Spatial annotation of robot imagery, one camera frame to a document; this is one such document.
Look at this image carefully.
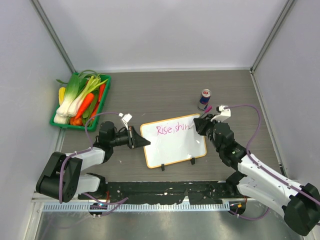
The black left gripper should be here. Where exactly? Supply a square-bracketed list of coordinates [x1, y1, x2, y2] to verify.
[109, 126, 150, 149]

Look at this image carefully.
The small red chili pepper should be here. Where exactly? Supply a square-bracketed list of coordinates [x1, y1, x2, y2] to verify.
[98, 83, 106, 103]

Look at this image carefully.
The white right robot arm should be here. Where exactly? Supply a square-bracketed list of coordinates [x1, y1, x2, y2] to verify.
[193, 115, 320, 236]

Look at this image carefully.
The large orange carrot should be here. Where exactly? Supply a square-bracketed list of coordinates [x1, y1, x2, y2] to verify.
[75, 92, 95, 119]

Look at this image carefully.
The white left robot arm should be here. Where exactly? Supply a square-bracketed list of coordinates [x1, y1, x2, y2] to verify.
[35, 121, 151, 203]

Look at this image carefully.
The yellow corn cob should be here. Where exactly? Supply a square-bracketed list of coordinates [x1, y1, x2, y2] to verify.
[58, 87, 66, 106]

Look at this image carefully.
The green plastic vegetable tray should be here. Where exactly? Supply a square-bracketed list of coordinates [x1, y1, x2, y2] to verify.
[50, 70, 111, 132]

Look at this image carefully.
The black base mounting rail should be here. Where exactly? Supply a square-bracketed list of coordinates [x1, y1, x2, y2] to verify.
[89, 181, 248, 205]

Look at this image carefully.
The orange framed whiteboard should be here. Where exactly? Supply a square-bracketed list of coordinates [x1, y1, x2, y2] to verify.
[140, 113, 207, 169]

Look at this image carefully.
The purple capped marker pen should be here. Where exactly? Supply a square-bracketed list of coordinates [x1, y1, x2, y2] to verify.
[190, 105, 212, 128]

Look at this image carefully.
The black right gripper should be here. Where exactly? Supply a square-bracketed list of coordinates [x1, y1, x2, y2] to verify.
[194, 113, 223, 153]

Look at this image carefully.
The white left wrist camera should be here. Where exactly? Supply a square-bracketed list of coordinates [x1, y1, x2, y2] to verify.
[118, 112, 133, 130]

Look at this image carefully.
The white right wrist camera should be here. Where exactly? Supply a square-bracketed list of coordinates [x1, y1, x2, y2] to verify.
[210, 105, 231, 122]

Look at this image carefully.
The green spring onion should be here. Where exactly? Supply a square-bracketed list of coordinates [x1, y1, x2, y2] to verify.
[67, 73, 108, 117]

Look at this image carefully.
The white slotted cable duct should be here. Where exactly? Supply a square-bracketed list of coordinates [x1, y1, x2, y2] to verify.
[42, 202, 230, 213]

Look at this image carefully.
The blue silver energy drink can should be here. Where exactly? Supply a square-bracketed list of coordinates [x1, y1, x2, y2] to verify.
[197, 88, 212, 111]

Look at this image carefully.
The white green bok choy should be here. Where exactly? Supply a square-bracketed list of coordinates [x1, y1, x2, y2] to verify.
[53, 73, 80, 124]

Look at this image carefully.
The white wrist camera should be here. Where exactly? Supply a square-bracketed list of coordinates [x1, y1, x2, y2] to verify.
[210, 105, 231, 122]
[118, 112, 133, 130]

